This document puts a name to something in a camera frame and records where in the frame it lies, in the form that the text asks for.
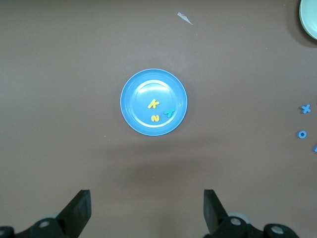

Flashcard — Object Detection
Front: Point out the blue plate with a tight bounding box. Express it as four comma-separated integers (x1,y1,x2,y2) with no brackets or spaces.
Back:
120,68,188,137

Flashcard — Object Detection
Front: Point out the teal letter y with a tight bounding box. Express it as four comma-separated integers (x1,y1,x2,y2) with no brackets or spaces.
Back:
163,108,177,119

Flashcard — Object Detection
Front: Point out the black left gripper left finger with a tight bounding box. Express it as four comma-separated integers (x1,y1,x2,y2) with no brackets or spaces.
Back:
0,189,92,238

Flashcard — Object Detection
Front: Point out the small grey paper scrap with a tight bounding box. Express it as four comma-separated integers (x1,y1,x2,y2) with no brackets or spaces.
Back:
177,12,194,26

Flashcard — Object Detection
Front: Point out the brown table cover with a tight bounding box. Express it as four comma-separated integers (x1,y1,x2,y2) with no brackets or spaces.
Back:
0,0,317,238

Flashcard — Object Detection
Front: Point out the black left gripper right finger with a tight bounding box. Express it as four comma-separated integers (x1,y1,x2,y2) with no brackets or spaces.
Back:
203,189,297,238

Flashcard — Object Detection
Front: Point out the pale green plate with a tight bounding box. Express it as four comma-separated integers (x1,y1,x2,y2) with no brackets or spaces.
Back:
299,0,317,40

